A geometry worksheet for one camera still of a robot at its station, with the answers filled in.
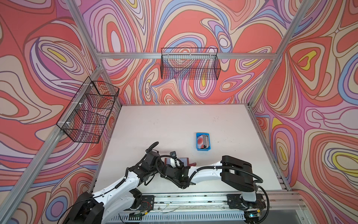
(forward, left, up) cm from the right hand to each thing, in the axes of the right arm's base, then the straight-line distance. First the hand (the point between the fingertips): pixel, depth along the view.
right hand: (173, 169), depth 87 cm
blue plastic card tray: (+23, -18, +4) cm, 30 cm away
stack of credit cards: (+16, -20, +5) cm, 26 cm away
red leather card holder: (+3, -7, +3) cm, 9 cm away
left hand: (+3, +5, +3) cm, 6 cm away
